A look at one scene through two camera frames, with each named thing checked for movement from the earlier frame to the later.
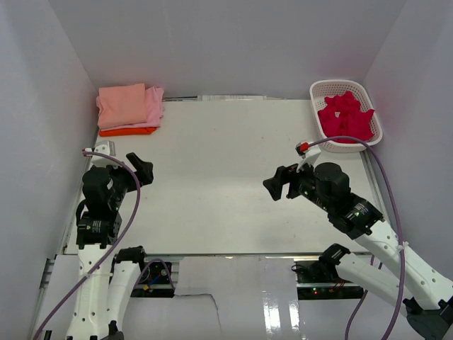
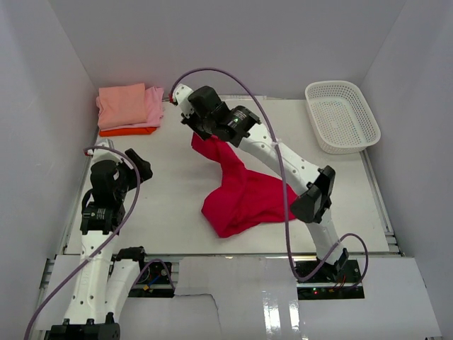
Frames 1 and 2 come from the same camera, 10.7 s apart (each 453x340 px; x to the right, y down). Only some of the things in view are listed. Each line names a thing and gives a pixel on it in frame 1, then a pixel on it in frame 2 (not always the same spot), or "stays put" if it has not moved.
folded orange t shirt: [124, 132] stays put
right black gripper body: [303, 184] → [203, 127]
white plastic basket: [320, 89] stays put
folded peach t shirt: [121, 105] stays put
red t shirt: [342, 117] → [245, 197]
